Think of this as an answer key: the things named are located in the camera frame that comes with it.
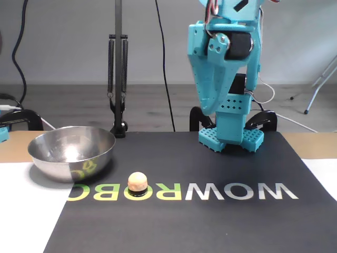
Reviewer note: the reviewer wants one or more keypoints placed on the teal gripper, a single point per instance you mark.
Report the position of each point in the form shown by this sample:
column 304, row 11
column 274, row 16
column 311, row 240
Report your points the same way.
column 201, row 52

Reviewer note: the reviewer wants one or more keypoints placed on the cork ball with black base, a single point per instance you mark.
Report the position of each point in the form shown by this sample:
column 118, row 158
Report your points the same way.
column 137, row 182

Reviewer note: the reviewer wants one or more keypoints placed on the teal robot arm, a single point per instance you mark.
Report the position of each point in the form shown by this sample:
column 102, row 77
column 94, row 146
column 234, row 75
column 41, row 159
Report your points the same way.
column 231, row 126

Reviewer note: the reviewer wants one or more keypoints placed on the metal bowl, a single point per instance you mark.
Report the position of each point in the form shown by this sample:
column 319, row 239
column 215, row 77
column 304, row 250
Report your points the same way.
column 52, row 160

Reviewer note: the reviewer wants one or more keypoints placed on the black table clamp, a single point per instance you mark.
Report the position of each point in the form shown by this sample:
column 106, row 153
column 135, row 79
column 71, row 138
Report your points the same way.
column 26, row 116
column 194, row 118
column 266, row 117

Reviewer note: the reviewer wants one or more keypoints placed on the white folding stand legs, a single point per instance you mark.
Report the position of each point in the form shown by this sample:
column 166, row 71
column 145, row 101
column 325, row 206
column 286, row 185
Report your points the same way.
column 317, row 89

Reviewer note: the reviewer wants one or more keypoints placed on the black mat with WOWROBO print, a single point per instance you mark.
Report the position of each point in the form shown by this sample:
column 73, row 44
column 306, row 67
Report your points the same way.
column 184, row 232

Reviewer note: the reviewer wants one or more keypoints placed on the teal printed part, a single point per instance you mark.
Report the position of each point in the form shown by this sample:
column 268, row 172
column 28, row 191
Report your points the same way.
column 3, row 134

